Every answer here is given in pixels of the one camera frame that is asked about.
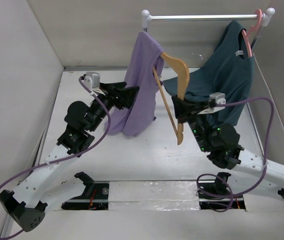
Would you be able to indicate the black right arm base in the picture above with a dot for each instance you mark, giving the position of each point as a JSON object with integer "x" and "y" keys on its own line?
{"x": 215, "y": 194}

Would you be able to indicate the white and silver clothes rack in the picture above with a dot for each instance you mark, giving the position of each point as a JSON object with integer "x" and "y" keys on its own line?
{"x": 262, "y": 20}

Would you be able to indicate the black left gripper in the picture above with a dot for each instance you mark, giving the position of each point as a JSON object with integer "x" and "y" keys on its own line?
{"x": 122, "y": 95}

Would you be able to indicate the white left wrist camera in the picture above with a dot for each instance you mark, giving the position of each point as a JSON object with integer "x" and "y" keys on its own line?
{"x": 91, "y": 82}

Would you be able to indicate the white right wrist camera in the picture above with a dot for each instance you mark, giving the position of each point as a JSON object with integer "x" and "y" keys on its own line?
{"x": 214, "y": 103}

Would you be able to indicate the purple t shirt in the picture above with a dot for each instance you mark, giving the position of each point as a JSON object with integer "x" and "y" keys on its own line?
{"x": 145, "y": 57}

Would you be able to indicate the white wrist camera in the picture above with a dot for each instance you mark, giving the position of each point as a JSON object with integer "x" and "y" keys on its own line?
{"x": 214, "y": 103}
{"x": 91, "y": 82}

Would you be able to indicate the wooden clothes hanger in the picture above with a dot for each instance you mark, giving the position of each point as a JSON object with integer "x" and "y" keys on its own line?
{"x": 183, "y": 77}

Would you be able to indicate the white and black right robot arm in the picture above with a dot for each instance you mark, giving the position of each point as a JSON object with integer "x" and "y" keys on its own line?
{"x": 242, "y": 171}

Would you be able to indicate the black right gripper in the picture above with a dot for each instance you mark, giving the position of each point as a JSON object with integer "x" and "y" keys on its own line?
{"x": 182, "y": 109}

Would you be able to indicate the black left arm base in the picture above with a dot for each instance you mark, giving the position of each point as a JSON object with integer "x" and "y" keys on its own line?
{"x": 95, "y": 196}

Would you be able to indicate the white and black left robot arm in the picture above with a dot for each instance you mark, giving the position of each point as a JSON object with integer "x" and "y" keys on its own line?
{"x": 28, "y": 203}

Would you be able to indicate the dark teal t shirt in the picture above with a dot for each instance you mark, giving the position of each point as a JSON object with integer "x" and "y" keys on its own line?
{"x": 229, "y": 70}

